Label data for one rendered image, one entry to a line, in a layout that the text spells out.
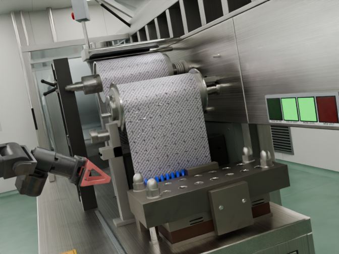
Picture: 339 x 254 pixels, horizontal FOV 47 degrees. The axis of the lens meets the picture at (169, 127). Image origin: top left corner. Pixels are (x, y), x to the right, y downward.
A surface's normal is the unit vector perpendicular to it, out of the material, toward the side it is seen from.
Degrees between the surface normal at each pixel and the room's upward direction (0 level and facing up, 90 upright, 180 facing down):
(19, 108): 90
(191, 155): 90
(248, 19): 90
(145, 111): 90
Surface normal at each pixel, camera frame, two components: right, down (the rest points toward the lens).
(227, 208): 0.33, 0.04
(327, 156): -0.93, 0.20
